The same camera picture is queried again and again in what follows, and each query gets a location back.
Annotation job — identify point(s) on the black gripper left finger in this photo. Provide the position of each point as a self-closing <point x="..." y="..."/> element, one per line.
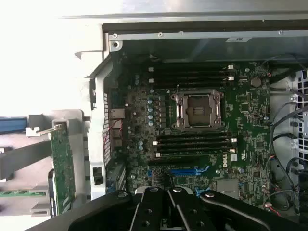
<point x="146" y="211"/>

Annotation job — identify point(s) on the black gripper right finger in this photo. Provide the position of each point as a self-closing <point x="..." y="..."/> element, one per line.
<point x="195" y="214"/>

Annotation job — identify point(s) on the silver chipset heatsink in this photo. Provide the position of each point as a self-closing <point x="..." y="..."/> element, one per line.
<point x="227" y="190"/>

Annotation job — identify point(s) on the blue expansion slot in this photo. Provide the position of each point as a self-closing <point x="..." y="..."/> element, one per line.
<point x="183" y="171"/>

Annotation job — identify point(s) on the black RAM slot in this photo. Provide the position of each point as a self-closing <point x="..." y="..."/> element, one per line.
<point x="192" y="78"/>
<point x="192" y="83"/>
<point x="192" y="67"/>
<point x="192" y="153"/>
<point x="192" y="72"/>
<point x="192" y="142"/>
<point x="192" y="136"/>
<point x="192" y="147"/>

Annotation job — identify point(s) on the silver USB port block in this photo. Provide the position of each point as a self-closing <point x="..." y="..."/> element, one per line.
<point x="117" y="139"/>

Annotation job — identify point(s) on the open black PC case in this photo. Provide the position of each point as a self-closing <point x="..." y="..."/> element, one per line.
<point x="96" y="144"/>

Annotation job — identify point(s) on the green motherboard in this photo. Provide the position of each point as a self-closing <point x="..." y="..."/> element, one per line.
<point x="240" y="134"/>

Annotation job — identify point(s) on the grey parts rack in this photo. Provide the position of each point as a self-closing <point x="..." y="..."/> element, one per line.
<point x="79" y="144"/>

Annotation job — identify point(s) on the silver metal socket cover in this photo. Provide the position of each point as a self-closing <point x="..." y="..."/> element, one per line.
<point x="181" y="113"/>

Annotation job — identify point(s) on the silver ethernet port block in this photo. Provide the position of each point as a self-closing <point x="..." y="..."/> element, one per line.
<point x="117" y="113"/>

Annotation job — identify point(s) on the CPU socket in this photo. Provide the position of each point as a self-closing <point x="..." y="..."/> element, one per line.
<point x="198" y="110"/>

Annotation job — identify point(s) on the thin metal locking lever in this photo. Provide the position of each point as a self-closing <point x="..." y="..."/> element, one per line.
<point x="177" y="88"/>

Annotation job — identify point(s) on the green RAM stick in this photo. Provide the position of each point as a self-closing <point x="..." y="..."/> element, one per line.
<point x="19" y="193"/>

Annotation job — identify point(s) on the silver coin battery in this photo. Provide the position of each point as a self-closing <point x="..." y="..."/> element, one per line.
<point x="255" y="82"/>

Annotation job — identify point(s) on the hard disk with blue caddy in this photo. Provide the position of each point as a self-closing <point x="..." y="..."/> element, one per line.
<point x="12" y="125"/>

